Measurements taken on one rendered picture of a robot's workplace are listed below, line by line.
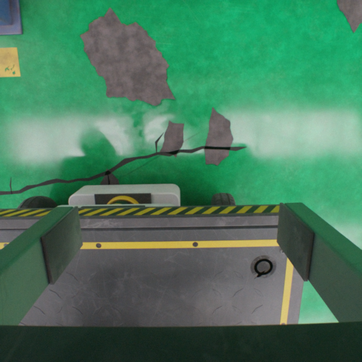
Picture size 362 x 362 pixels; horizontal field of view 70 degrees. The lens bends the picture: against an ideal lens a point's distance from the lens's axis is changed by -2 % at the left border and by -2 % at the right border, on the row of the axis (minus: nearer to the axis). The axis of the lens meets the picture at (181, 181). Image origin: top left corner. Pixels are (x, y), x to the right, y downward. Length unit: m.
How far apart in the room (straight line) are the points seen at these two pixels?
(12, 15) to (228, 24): 0.53
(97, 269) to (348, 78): 0.74
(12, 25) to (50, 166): 0.36
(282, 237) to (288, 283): 0.35
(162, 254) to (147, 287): 0.07
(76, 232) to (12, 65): 0.71
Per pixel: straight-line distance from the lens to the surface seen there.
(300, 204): 0.17
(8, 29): 0.85
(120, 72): 0.74
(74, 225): 0.17
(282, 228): 0.16
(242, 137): 0.73
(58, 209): 0.17
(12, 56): 0.85
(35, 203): 0.73
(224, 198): 0.64
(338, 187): 0.86
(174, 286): 0.49
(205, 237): 0.44
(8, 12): 0.85
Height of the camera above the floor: 0.71
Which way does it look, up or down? 75 degrees down
